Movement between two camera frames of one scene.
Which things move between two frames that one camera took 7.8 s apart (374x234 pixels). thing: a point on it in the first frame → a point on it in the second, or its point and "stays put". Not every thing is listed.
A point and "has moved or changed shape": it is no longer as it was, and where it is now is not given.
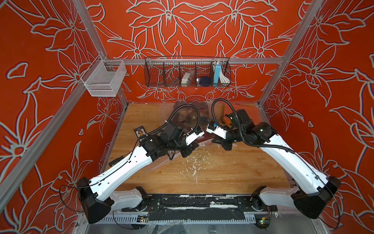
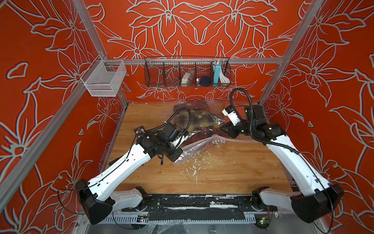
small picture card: (140, 133) stays put
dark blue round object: (205, 81) stays put
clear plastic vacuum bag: (185, 128) has moved or changed shape
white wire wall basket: (105, 79) stays put
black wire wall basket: (183, 71) stays put
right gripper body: (232, 136) → (241, 128)
